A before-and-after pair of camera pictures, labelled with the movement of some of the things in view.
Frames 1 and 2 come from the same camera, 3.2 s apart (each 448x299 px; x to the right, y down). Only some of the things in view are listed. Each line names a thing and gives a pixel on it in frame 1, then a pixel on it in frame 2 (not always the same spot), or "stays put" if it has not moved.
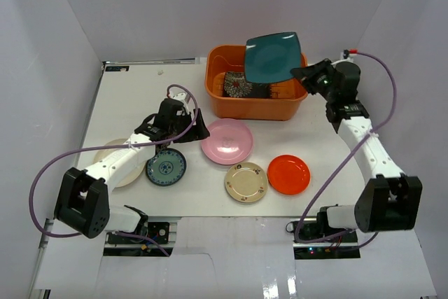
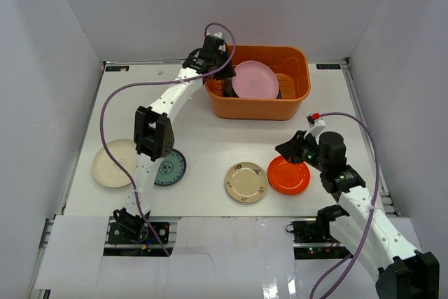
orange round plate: (288, 174) stays put
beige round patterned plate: (246, 182) stays put
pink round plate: (229, 142) → (255, 80)
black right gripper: (313, 72) → (291, 149)
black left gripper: (191, 127) → (220, 68)
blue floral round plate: (166, 168) stays put
